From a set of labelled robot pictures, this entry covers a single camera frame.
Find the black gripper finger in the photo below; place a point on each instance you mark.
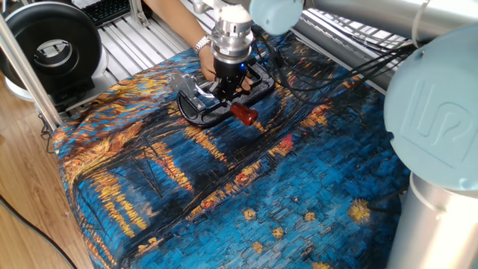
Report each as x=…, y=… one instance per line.
x=220, y=89
x=236, y=89

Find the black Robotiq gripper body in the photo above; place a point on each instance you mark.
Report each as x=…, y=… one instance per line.
x=229, y=71

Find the black C-clamp with silver head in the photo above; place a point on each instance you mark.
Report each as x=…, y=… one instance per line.
x=267, y=84

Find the person's bare forearm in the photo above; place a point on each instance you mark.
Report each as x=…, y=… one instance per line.
x=172, y=18

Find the silver grey UR5 robot arm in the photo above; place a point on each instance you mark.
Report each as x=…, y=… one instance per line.
x=429, y=112

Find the person's bare hand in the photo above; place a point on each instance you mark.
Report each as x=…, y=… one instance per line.
x=207, y=61

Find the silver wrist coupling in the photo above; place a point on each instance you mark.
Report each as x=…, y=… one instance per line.
x=231, y=41

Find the silver metal wristwatch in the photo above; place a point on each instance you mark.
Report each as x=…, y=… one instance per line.
x=201, y=44

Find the blue starry painting print cloth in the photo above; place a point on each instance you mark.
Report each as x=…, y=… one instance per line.
x=261, y=187

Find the black computer keyboard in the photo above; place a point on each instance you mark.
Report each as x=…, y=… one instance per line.
x=108, y=9

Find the black round fan housing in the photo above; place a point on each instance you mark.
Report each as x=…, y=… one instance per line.
x=22, y=33

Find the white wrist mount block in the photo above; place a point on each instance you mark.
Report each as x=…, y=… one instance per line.
x=233, y=15

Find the grey aluminium side rail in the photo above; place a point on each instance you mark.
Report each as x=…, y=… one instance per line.
x=321, y=45

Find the aluminium upright bracket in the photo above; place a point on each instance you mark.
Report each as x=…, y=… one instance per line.
x=139, y=16

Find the aluminium frame post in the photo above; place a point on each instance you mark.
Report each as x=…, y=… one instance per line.
x=30, y=71

